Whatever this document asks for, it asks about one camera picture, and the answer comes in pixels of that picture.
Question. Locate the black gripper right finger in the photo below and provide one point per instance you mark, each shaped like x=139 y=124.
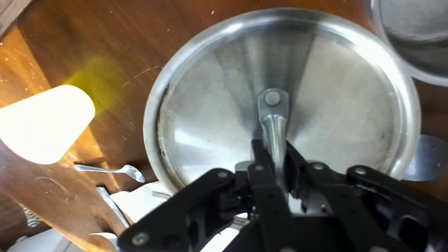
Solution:
x=373 y=211

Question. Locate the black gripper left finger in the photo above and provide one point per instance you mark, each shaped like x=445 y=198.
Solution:
x=197 y=205

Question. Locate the silver pot lid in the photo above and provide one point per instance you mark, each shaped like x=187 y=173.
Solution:
x=337 y=107

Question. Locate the white plate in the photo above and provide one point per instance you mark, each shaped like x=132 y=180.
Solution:
x=141 y=205

